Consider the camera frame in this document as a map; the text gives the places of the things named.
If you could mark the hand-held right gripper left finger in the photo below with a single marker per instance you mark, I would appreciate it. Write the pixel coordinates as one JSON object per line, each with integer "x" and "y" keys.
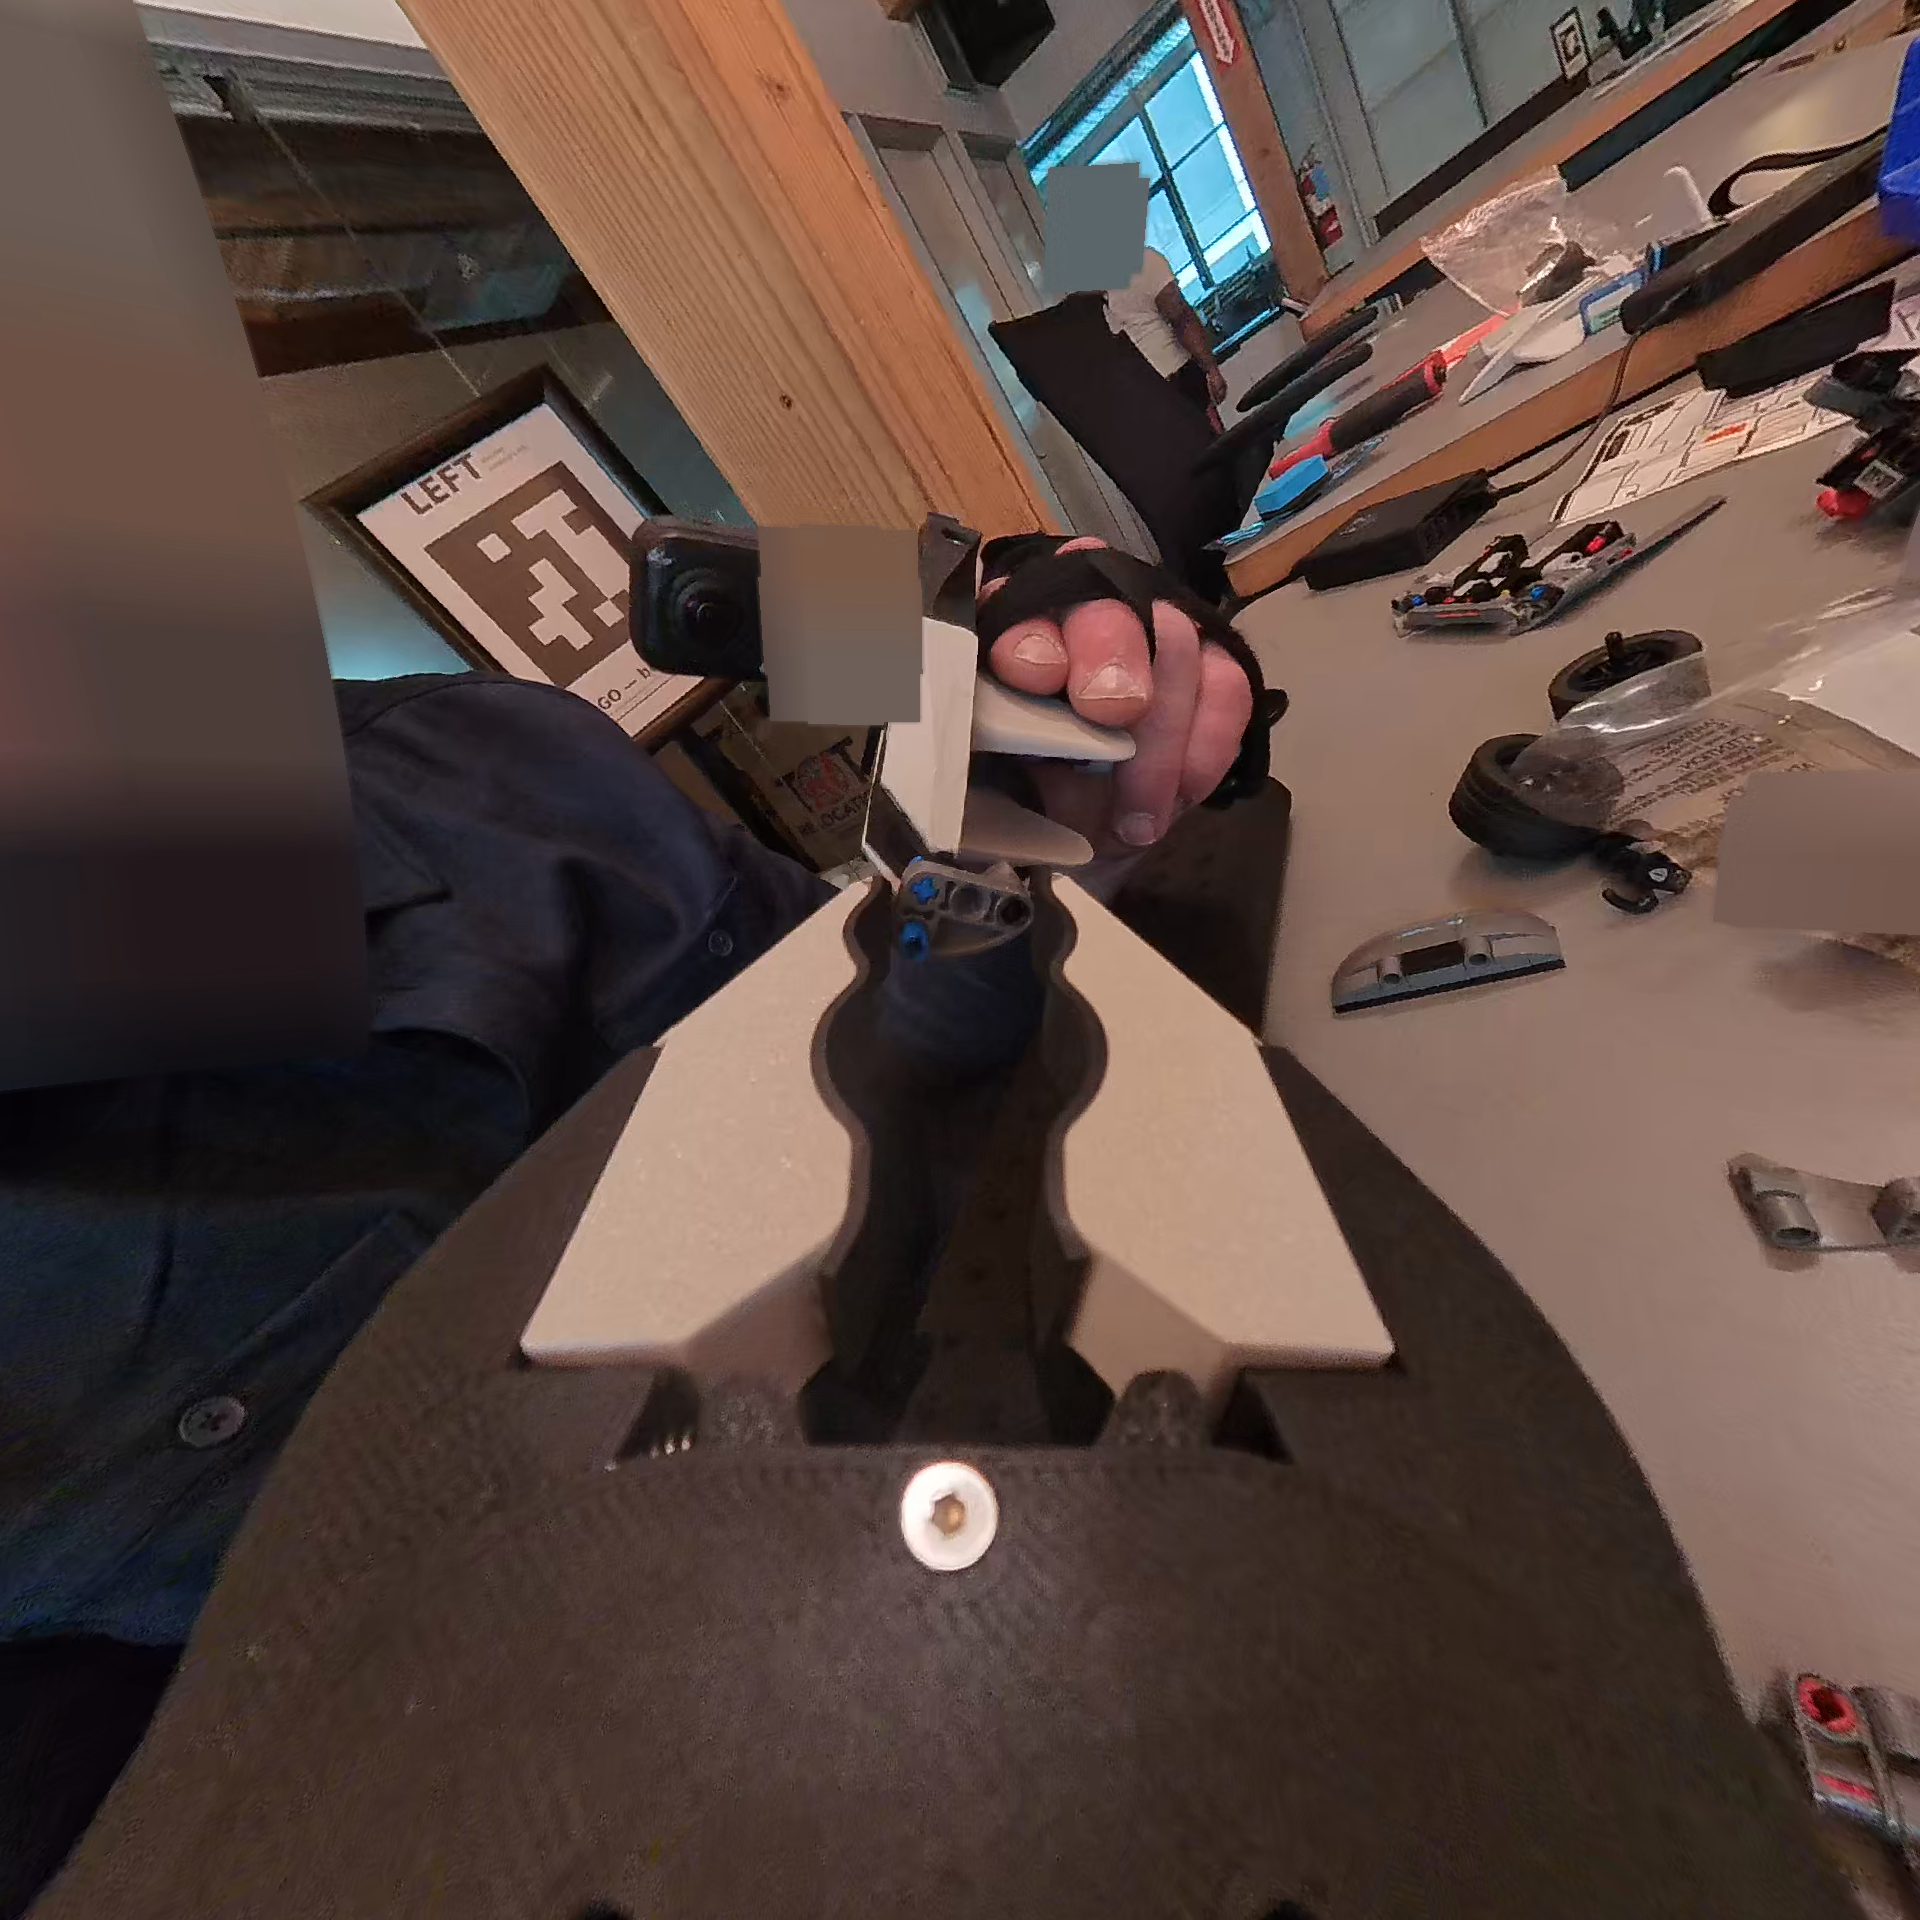
{"x": 686, "y": 1203}

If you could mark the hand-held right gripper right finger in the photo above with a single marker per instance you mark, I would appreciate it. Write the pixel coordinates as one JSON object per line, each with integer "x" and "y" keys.
{"x": 1231, "y": 1203}

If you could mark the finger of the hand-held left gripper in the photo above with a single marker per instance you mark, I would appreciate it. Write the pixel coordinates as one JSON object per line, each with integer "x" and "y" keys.
{"x": 940, "y": 751}
{"x": 1033, "y": 733}

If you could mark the dark grey brick panel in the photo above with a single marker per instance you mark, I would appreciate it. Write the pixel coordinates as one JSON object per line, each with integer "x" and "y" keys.
{"x": 976, "y": 903}

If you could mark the large toy brick car model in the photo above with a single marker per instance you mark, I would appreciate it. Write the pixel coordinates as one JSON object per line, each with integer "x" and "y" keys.
{"x": 1862, "y": 1752}

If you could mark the person's left forearm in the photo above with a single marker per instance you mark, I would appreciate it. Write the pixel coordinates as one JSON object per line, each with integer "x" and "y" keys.
{"x": 967, "y": 1020}

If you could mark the grey brick panel red pins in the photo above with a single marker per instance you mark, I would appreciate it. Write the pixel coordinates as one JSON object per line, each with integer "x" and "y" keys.
{"x": 1444, "y": 960}

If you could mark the black office chair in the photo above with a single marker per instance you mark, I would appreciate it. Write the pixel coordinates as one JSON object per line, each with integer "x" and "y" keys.
{"x": 1113, "y": 403}

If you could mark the blue eraser block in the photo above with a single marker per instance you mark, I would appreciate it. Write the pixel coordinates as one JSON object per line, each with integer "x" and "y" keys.
{"x": 1299, "y": 484}

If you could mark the wide wooden pillar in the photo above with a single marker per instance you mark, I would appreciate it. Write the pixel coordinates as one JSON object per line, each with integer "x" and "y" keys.
{"x": 726, "y": 225}

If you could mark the black power brick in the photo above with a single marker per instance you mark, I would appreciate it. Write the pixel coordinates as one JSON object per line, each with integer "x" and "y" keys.
{"x": 1395, "y": 535}

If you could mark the red black electric screwdriver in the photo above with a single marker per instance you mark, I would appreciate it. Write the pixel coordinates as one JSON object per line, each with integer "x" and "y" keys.
{"x": 1365, "y": 412}

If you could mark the small black toy tyre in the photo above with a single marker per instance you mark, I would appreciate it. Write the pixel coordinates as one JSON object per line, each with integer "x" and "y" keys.
{"x": 1627, "y": 675}
{"x": 1531, "y": 798}

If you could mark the flat brick assembly grey blade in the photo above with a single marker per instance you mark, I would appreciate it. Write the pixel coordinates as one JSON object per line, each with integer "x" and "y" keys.
{"x": 1531, "y": 577}

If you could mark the light grey brick piece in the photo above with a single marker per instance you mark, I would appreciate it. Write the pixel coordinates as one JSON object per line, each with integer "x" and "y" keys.
{"x": 1813, "y": 1203}

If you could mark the red fire extinguisher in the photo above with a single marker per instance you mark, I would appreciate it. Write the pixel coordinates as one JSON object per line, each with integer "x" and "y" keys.
{"x": 1322, "y": 195}

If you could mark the white plastic part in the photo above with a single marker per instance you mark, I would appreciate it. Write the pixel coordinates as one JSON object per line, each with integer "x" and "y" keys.
{"x": 1524, "y": 355}

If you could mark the narrow wooden pillar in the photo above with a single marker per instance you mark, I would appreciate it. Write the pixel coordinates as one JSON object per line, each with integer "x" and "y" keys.
{"x": 1256, "y": 130}

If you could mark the small bag of black pins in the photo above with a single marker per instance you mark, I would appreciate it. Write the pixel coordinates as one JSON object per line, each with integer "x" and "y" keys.
{"x": 1695, "y": 751}

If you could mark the upright clear plastic bag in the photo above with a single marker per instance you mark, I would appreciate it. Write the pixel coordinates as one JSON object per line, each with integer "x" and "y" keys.
{"x": 1504, "y": 247}

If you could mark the white sticker sheet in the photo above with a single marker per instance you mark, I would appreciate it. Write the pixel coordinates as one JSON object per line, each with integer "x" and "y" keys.
{"x": 1664, "y": 448}

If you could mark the small blue white box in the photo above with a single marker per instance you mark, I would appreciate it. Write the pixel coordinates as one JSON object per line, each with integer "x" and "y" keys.
{"x": 1603, "y": 306}

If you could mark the wood-edged desk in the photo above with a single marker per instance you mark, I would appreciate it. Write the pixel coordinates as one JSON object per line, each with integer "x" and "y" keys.
{"x": 1504, "y": 184}

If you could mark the white plastic stick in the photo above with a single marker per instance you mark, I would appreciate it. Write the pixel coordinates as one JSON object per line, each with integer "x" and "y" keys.
{"x": 1686, "y": 197}

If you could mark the black foam pouch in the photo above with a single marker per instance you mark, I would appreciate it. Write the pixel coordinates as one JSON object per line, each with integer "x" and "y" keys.
{"x": 1791, "y": 340}

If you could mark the black flat power bank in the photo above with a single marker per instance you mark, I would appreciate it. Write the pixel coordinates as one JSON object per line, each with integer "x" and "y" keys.
{"x": 1749, "y": 247}

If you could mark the small black red brick assembly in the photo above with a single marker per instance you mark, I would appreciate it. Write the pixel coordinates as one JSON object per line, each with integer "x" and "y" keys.
{"x": 1862, "y": 448}

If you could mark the black wall speaker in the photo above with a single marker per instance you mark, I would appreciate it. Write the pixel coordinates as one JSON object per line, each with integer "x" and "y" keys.
{"x": 1002, "y": 36}

